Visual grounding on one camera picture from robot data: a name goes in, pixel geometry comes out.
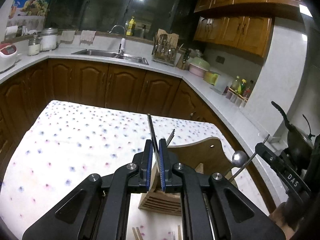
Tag long metal chopstick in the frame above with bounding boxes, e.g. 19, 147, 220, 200
147, 114, 159, 164

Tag person's right hand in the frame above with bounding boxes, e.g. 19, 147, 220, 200
268, 202, 304, 240

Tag wooden utensil holder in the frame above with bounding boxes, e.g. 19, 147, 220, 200
139, 137, 233, 216

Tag metal spoon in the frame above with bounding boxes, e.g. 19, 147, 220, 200
224, 151, 249, 176

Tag white floral tablecloth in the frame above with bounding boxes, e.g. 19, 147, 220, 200
0, 100, 271, 240

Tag metal fork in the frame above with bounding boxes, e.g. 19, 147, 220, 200
166, 129, 175, 146

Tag condiment bottle rack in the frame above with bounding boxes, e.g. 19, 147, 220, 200
226, 76, 254, 108

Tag yellow green mug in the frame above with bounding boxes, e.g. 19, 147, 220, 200
203, 71, 220, 85

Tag lower wooden cabinets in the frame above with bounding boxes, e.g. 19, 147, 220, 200
0, 58, 276, 213

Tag wooden cabinets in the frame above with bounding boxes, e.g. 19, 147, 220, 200
194, 0, 303, 59
0, 58, 276, 213

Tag green and pink bowls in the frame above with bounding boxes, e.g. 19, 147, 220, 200
189, 57, 210, 78

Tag stainless steel sink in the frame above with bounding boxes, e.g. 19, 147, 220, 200
72, 49, 149, 65

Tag chrome sink faucet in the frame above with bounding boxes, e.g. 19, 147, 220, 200
108, 24, 126, 55

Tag counter cutlery drying rack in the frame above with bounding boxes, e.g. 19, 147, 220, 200
151, 29, 179, 66

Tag beige hanging cloth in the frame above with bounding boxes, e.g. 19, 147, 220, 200
79, 30, 96, 44
60, 30, 75, 43

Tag small white lidded jar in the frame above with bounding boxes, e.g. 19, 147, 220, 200
28, 36, 42, 56

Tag yellow detergent bottle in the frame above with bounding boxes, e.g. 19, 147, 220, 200
126, 16, 136, 36

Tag white red rice cooker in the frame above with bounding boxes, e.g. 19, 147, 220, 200
0, 43, 17, 73

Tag upper wooden cabinets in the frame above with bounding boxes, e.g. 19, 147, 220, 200
194, 0, 303, 59

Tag black wok with handle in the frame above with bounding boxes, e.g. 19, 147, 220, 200
271, 101, 314, 170

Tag fruit beach wall poster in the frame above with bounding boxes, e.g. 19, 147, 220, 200
7, 0, 50, 31

